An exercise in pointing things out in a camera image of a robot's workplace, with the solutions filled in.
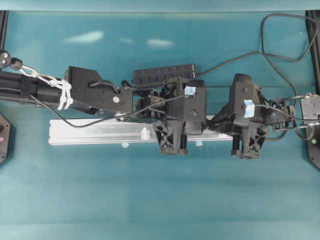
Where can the black frame post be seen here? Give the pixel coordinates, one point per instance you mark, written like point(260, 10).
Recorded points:
point(4, 14)
point(313, 31)

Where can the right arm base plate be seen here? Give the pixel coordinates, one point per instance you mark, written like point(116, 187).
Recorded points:
point(313, 149)

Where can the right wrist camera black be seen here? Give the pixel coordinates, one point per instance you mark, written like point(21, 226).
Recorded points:
point(233, 113)

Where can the black frame post left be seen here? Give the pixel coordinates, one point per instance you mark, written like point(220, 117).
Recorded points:
point(4, 14)

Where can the black frame post right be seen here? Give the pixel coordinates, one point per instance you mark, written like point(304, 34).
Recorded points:
point(313, 31)

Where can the clear ring clip left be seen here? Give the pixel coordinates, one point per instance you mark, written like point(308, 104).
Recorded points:
point(145, 134)

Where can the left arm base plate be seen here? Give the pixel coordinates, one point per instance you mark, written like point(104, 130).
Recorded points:
point(7, 139)

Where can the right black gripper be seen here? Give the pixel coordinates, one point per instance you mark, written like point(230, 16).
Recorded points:
point(248, 141)

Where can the black USB hub strip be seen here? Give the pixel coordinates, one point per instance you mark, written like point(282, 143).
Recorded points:
point(154, 77)

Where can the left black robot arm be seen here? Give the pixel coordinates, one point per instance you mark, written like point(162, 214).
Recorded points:
point(84, 90)

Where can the aluminium extrusion rail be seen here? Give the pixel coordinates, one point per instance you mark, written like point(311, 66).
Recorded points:
point(106, 132)

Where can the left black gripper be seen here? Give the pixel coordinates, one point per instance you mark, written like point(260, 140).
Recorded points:
point(153, 108)

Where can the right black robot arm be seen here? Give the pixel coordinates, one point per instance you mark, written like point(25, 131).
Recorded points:
point(309, 109)

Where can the blue tape marker right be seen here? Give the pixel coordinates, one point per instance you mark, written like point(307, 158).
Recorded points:
point(198, 143)

